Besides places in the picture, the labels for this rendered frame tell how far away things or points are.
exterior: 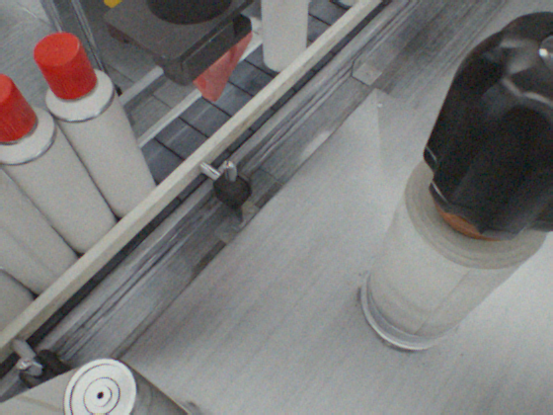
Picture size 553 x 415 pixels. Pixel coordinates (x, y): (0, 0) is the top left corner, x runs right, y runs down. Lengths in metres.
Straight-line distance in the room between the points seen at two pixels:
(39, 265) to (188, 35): 0.24
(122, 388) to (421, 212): 0.19
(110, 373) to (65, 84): 0.20
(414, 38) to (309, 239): 0.37
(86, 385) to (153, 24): 0.21
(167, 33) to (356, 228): 0.27
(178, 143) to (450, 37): 0.42
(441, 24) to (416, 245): 0.52
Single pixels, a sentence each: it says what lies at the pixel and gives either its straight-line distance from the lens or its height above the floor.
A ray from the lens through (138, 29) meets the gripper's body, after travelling 0.34.
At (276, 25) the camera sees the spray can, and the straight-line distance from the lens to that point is 0.56.
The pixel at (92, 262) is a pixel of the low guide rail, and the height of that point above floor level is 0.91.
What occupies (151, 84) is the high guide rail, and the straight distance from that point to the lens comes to 0.51.
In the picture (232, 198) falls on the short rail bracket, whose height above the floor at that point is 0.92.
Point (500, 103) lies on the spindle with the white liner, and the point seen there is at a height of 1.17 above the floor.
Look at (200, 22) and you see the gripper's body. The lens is 0.33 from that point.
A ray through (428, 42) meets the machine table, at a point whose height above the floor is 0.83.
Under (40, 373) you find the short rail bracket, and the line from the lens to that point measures 0.44.
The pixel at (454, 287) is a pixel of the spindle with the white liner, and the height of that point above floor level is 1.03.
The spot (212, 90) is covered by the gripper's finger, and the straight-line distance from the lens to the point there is 0.40.
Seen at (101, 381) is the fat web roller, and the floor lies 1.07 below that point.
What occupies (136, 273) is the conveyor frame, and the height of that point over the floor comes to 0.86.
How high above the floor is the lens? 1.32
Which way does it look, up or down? 61 degrees down
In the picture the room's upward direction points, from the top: 2 degrees counter-clockwise
